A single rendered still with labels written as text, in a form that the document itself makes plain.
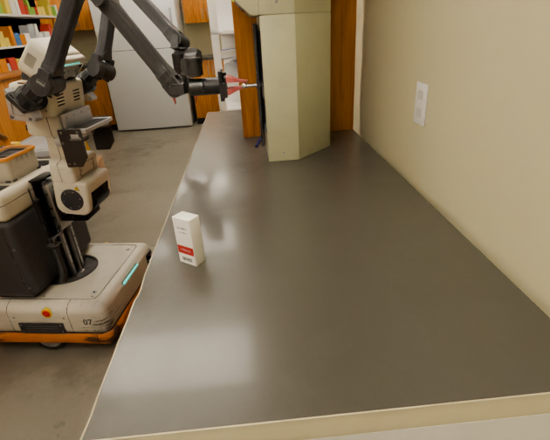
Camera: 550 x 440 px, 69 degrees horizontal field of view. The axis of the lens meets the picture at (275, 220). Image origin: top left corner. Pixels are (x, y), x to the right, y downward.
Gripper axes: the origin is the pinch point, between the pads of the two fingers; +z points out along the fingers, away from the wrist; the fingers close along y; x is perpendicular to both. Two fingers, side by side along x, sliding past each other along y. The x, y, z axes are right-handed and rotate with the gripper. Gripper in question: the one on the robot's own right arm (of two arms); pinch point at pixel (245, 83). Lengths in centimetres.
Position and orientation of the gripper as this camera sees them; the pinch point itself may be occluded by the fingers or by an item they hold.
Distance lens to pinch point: 149.5
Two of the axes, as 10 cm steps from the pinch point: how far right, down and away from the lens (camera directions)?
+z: 10.0, -0.8, 0.3
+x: -0.6, -4.4, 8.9
